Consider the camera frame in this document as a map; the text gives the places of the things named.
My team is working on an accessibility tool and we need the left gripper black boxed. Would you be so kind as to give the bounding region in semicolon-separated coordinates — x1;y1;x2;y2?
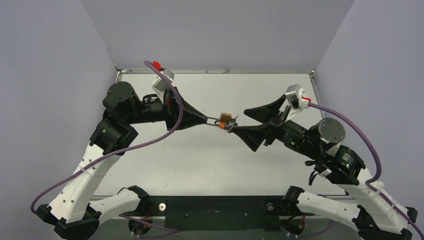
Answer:
125;86;208;133

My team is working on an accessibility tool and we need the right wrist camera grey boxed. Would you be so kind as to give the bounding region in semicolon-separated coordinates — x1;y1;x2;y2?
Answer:
285;83;311;120

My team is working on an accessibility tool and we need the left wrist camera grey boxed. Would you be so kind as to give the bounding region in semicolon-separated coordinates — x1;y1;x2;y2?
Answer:
151;68;175;103

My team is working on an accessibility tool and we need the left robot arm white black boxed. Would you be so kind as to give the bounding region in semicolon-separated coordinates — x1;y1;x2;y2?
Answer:
35;81;207;240

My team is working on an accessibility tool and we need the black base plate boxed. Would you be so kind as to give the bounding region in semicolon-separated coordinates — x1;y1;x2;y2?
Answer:
131;195;302;231

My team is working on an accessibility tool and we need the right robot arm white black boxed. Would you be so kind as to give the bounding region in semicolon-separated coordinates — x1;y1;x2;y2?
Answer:
228;95;418;240

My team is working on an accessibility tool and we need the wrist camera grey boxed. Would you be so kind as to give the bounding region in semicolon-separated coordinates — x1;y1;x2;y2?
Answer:
285;83;311;120
151;68;175;103

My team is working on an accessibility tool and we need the brass padlock keys grey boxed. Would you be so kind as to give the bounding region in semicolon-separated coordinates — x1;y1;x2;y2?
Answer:
226;115;238;133

